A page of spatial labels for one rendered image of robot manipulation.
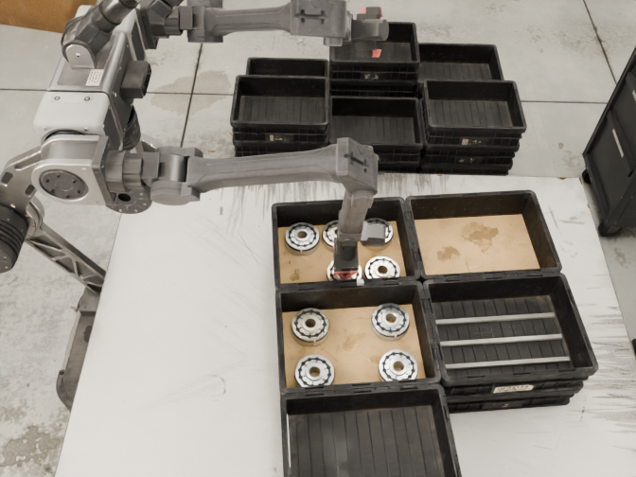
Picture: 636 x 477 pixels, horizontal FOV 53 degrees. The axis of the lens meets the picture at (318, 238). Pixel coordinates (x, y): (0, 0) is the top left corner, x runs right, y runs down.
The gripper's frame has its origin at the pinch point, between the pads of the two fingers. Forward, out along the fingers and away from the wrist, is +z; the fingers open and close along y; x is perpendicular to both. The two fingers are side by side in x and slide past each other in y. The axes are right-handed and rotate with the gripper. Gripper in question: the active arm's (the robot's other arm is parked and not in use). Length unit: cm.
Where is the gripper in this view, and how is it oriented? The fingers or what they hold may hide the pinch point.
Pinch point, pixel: (344, 270)
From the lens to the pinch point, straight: 184.6
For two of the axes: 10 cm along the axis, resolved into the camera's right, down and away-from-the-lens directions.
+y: -0.2, -8.1, 5.9
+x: -10.0, 0.0, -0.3
